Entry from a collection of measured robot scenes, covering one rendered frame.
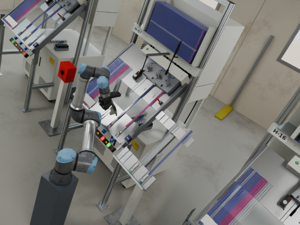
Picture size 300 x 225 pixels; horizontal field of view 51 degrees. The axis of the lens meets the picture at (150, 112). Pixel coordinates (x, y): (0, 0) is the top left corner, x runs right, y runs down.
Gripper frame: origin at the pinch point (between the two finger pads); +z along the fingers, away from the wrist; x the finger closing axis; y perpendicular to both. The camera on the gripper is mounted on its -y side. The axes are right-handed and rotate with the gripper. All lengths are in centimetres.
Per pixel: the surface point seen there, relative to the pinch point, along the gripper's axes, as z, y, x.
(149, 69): -4.2, -47.2, -8.4
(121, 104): 49, -30, -33
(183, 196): 122, -30, 55
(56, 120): 77, 22, -83
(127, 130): 14.6, -2.5, 14.4
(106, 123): 16.7, 4.8, -3.4
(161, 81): -2.9, -45.3, 7.5
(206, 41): -37, -74, 25
